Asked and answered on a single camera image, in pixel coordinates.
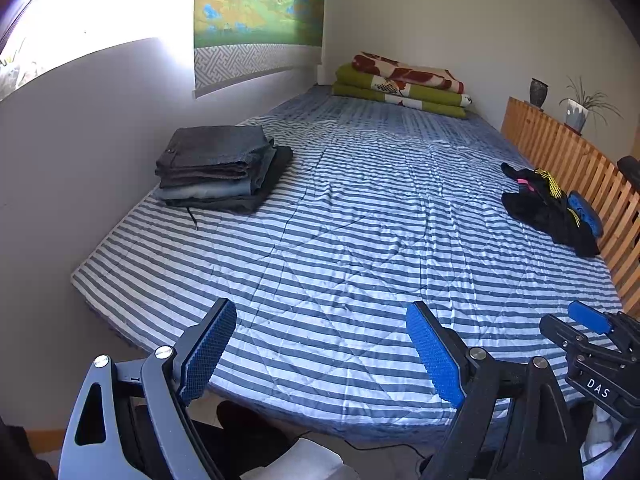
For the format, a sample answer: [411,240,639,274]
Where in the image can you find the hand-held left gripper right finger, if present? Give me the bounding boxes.
[405,301,586,480]

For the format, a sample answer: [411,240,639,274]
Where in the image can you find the black office chair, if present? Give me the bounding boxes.
[617,156,640,186]

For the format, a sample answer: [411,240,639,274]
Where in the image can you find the blue striped quilted bedspread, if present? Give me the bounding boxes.
[70,85,623,433]

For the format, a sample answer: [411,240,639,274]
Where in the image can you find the person's right hand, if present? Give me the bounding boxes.
[582,405,633,467]

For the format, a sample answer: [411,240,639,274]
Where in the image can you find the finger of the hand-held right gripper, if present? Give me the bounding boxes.
[567,301,640,356]
[539,313,619,356]

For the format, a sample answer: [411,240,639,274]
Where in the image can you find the black cable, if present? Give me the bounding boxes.
[345,439,431,461]

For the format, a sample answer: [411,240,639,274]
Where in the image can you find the red floral folded blanket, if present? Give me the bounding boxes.
[351,51,466,95]

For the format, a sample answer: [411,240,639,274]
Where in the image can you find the grey checked pants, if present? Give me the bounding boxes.
[154,126,277,181]

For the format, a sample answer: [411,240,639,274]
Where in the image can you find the black garment pink stripes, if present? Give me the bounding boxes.
[501,162,536,193]

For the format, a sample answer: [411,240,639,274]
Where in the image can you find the folded blue jeans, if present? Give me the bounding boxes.
[157,177,263,202]

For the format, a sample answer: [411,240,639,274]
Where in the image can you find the green landscape wall poster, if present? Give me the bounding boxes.
[193,0,327,92]

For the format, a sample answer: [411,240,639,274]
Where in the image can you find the green folded blanket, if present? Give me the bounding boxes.
[331,63,473,120]

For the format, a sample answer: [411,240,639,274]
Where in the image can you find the dark ceramic vase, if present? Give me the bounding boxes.
[529,78,549,110]

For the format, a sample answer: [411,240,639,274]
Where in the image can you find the black yellow patterned garment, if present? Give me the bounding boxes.
[532,169,583,226]

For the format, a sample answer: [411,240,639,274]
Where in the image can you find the blue patterned garment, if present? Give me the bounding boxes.
[567,191,604,237]

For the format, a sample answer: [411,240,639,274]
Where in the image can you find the potted plant white pot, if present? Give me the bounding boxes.
[559,76,623,136]

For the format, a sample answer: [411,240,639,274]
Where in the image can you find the black velvet garment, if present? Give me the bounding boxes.
[501,190,601,258]

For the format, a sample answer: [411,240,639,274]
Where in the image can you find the stack of folded dark trousers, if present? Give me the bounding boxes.
[164,146,295,231]

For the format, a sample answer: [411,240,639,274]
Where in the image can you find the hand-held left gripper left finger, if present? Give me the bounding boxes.
[59,297,238,480]

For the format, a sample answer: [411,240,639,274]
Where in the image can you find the wooden slatted bed rail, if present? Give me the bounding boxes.
[500,96,640,321]

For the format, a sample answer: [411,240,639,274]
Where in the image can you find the white cloth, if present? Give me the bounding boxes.
[247,437,361,480]

